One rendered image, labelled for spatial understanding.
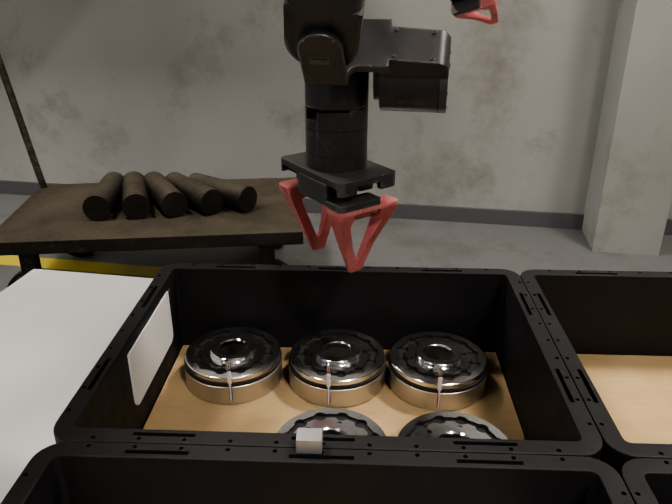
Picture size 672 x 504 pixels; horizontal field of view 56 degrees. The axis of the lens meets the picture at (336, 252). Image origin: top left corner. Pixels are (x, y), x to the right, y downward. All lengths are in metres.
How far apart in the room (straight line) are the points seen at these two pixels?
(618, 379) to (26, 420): 0.73
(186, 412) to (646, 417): 0.46
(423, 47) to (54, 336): 0.78
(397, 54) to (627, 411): 0.42
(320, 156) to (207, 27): 2.93
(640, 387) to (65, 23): 3.46
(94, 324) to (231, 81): 2.48
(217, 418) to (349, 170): 0.28
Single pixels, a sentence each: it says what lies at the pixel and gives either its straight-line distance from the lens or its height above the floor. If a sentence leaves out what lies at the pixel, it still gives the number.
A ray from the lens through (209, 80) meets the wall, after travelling 3.51.
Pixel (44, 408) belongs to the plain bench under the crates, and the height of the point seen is 0.70.
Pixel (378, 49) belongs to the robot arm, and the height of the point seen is 1.18.
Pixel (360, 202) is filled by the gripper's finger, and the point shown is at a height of 1.05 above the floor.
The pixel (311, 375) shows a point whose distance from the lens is 0.65.
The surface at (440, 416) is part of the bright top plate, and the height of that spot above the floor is 0.86.
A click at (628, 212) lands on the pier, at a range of 3.24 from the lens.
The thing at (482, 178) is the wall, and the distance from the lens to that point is 3.40.
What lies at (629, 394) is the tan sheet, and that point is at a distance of 0.75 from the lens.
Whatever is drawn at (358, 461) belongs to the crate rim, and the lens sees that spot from 0.46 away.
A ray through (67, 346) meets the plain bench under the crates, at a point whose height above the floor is 0.70.
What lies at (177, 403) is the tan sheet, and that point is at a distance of 0.69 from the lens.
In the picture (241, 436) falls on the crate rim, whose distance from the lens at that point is 0.48.
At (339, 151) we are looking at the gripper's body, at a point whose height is 1.09.
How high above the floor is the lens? 1.24
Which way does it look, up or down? 24 degrees down
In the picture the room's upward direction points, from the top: straight up
